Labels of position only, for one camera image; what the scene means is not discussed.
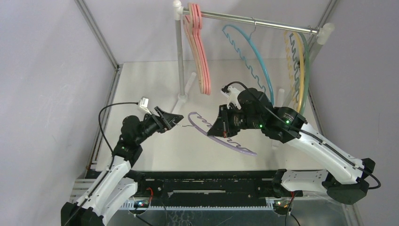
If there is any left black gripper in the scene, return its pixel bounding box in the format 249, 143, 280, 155
135, 106, 183, 145

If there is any purple wavy wire hanger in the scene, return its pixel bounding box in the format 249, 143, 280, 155
176, 112, 257, 156

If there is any yellow wavy wire hanger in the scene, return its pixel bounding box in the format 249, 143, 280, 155
283, 31, 305, 114

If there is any green wavy wire hanger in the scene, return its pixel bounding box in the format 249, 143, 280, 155
292, 32, 311, 114

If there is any pink plastic hanger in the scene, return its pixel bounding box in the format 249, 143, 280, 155
186, 3, 209, 94
189, 3, 211, 95
188, 3, 212, 95

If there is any beige plastic hanger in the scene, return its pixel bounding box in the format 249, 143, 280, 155
183, 15, 207, 94

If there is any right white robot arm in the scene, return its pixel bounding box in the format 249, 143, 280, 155
207, 86, 375, 205

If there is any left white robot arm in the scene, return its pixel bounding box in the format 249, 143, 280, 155
61, 107, 184, 226

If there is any left circuit board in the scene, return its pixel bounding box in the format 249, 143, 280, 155
133, 200, 150, 210

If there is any circuit board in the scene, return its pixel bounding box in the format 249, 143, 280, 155
133, 200, 150, 210
273, 201, 291, 215

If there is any right circuit board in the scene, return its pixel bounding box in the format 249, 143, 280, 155
273, 201, 291, 215

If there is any silver clothes rack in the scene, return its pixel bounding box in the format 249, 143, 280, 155
173, 0, 339, 109

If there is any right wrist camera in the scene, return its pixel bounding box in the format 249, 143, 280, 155
221, 86, 241, 110

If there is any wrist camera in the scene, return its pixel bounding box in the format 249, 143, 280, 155
221, 86, 241, 110
138, 97, 152, 115

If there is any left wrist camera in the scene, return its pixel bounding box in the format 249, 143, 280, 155
138, 97, 152, 115

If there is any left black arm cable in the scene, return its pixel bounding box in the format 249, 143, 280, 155
64, 102, 141, 226

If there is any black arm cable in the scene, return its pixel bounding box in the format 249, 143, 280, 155
222, 81, 382, 190
64, 102, 141, 226

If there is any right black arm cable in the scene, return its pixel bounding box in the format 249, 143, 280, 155
222, 81, 382, 190

